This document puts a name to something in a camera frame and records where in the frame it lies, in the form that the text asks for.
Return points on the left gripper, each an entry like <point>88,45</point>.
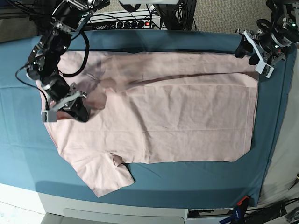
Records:
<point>271,50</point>

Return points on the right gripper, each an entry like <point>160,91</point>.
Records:
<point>57,88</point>

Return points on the pink T-shirt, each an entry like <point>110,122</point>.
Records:
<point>157,107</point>

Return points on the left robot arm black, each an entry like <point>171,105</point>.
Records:
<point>275,36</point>

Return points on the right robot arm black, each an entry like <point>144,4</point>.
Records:
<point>42,65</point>

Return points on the teal table cloth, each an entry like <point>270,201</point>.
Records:
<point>29,159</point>

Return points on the black power strip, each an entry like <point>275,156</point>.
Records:
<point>137,25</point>

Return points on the white cabinet under table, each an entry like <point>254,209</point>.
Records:
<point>110,213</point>

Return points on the orange blue clamp bottom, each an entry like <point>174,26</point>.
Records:
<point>238,212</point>

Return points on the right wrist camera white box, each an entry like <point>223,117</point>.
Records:
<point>65,105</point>

